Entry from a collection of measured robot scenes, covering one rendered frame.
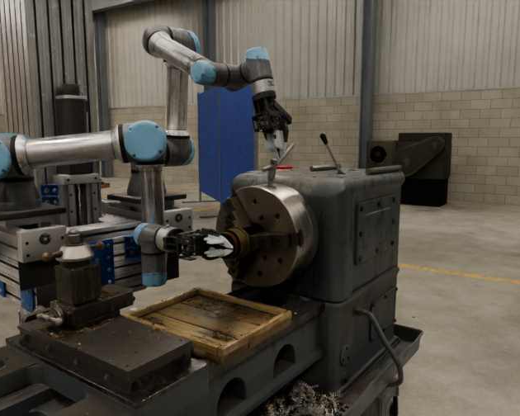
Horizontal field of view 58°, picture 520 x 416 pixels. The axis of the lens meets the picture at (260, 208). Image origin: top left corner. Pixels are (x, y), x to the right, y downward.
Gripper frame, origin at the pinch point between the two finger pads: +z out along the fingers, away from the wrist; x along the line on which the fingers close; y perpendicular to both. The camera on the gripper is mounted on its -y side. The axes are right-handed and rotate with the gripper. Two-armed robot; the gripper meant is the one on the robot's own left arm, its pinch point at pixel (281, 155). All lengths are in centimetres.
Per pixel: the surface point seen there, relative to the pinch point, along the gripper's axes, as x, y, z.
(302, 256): 8.9, 13.6, 32.3
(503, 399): 19, -135, 142
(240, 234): -1.0, 27.6, 22.2
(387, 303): 7, -42, 62
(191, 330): -8, 47, 44
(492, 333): -2, -227, 136
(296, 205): 9.6, 12.1, 17.4
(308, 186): 8.1, 0.7, 12.3
